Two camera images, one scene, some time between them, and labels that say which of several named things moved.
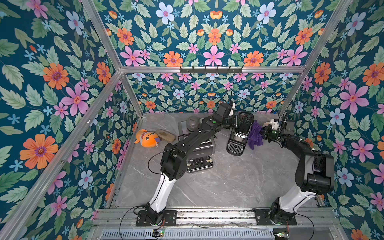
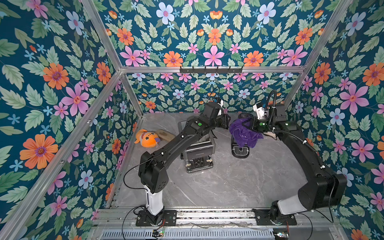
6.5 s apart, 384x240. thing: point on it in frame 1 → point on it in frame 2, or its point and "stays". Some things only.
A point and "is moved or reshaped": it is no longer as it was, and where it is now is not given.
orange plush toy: x=147 y=139 stays
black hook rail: x=211 y=70 stays
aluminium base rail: x=312 y=224 stays
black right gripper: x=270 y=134 → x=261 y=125
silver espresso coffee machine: x=202 y=158 stays
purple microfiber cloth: x=256 y=135 is moved or reshaped
